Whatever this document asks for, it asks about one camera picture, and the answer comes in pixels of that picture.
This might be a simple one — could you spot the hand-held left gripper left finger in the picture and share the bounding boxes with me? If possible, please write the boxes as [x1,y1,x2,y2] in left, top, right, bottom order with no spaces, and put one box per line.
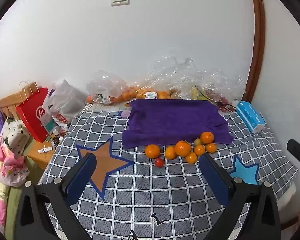
[15,152,98,240]

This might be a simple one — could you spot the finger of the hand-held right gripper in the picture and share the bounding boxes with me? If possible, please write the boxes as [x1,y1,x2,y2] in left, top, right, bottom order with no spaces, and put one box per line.
[287,139,300,164]

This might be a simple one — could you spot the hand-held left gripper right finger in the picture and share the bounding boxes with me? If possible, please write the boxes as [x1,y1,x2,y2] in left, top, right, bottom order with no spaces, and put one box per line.
[199,152,282,240]

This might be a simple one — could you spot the large orange mandarin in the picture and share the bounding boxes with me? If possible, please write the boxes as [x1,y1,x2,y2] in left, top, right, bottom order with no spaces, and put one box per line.
[174,140,192,157]

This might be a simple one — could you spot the wooden nightstand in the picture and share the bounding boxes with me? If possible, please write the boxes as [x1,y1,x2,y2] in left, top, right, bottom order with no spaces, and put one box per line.
[27,140,57,170]

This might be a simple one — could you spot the cluster of small bottles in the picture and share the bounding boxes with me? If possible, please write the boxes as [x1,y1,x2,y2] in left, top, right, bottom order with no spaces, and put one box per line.
[46,130,65,147]

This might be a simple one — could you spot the blue tissue pack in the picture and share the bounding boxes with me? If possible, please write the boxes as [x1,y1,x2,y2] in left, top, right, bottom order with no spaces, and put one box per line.
[235,101,266,133]

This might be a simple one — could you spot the grey plaid star blanket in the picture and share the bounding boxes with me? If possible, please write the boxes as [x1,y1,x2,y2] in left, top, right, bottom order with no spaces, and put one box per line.
[37,102,299,240]

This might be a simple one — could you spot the purple towel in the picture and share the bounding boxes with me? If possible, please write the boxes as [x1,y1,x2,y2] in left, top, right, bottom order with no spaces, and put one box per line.
[122,99,234,148]

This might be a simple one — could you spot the printed paper sheet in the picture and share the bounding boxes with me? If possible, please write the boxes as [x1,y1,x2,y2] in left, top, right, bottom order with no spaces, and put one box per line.
[84,102,133,118]

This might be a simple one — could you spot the bagged cherry tomatoes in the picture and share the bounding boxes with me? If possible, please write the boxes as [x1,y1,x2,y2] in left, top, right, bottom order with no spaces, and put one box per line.
[211,95,237,113]

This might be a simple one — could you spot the white floral cloth bundle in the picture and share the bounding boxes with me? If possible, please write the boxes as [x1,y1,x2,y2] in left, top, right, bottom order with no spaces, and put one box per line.
[0,119,30,157]

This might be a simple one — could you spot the red paper shopping bag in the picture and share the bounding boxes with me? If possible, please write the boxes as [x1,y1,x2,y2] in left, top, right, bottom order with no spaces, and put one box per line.
[16,81,50,143]

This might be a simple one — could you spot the white plastic bag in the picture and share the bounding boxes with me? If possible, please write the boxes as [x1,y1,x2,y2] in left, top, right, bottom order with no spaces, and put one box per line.
[41,79,87,130]

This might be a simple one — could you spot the green yellow bedding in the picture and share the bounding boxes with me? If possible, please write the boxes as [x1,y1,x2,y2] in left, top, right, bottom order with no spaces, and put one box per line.
[0,172,23,233]

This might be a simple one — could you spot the yellow fruit pack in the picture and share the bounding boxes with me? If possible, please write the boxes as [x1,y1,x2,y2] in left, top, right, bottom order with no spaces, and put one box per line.
[187,85,208,100]

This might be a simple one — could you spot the clear bag of mandarins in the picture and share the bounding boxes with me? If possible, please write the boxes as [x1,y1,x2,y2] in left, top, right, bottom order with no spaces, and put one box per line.
[86,70,130,104]
[120,85,177,100]

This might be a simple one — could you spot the wooden headboard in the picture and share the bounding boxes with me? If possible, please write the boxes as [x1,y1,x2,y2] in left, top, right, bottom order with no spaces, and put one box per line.
[0,92,23,120]

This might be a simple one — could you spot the crumpled clear plastic bag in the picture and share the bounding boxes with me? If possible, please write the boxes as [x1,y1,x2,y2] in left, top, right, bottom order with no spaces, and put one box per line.
[145,47,247,103]

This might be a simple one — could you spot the thin black cord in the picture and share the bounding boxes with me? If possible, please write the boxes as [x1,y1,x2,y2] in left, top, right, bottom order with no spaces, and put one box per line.
[207,96,238,112]

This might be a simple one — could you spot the brown wooden door frame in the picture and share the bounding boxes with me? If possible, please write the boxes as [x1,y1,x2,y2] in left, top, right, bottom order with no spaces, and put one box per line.
[244,0,266,103]

